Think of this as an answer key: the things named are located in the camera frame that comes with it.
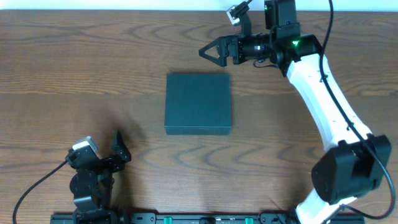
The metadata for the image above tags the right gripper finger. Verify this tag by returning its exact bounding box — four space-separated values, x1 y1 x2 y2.
198 38 220 55
199 52 227 67

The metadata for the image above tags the black gift box with lid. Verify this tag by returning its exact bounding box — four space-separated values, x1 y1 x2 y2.
164 73 232 135

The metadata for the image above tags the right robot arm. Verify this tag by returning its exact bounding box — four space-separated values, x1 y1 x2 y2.
208 32 391 223

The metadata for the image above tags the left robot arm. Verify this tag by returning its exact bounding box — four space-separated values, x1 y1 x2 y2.
65 131 131 221

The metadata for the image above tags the right black cable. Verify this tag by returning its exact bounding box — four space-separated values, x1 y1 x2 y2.
318 0 397 220

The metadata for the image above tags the black cable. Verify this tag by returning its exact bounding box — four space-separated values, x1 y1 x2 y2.
318 0 397 220
12 160 69 224

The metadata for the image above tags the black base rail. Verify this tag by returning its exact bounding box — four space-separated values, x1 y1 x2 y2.
50 212 365 224

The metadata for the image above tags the left black cable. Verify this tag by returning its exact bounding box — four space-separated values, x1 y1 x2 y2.
12 160 69 224

